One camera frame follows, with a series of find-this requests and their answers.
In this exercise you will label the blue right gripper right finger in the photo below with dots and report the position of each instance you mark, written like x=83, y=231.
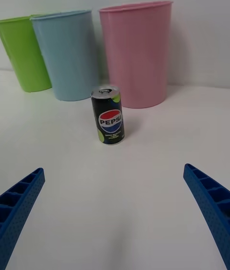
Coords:
x=210, y=203

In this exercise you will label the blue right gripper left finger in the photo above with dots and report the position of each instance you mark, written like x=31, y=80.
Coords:
x=21, y=203

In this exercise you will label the black drink can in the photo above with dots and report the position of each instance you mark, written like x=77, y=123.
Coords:
x=109, y=116

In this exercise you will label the green plastic bin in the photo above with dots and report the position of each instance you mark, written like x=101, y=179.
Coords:
x=24, y=54

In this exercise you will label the pale blue plastic bin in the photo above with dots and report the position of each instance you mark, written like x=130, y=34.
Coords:
x=69, y=57

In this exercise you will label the pink plastic bin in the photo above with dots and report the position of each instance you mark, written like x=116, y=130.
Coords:
x=137, y=57

